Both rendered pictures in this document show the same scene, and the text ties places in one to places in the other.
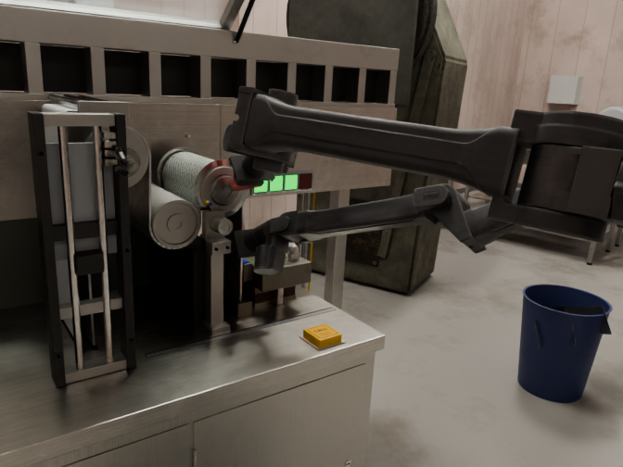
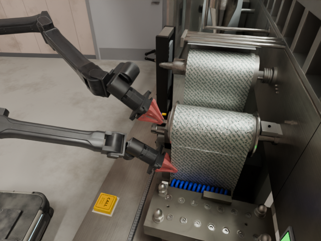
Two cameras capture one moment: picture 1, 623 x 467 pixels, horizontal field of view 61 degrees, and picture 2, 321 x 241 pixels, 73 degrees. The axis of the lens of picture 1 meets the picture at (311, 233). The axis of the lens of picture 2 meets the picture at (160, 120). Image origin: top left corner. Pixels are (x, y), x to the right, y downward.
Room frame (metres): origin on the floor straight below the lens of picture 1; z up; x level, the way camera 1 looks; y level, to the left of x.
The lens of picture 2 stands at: (1.70, -0.17, 1.72)
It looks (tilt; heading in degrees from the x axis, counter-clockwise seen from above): 39 degrees down; 140
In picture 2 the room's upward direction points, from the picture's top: straight up
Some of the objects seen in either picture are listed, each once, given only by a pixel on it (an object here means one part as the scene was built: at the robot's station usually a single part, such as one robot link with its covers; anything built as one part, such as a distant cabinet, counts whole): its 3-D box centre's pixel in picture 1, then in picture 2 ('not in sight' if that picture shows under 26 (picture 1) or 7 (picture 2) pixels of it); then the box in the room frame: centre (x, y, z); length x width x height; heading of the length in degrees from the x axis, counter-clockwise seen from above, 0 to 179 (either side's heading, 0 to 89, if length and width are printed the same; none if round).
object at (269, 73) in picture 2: not in sight; (263, 75); (1.38, 0.60, 1.34); 0.07 x 0.07 x 0.07; 36
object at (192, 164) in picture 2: (222, 227); (204, 169); (1.43, 0.25, 1.11); 0.23 x 0.01 x 0.18; 36
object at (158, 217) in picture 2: (294, 252); (158, 214); (1.43, 0.05, 1.05); 0.04 x 0.04 x 0.04
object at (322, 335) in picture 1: (322, 335); (105, 203); (1.20, -0.04, 0.91); 0.07 x 0.07 x 0.02; 36
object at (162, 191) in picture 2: not in sight; (162, 188); (1.37, 0.12, 1.05); 0.04 x 0.04 x 0.04
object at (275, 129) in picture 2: not in sight; (271, 128); (1.53, 0.40, 1.28); 0.06 x 0.05 x 0.02; 36
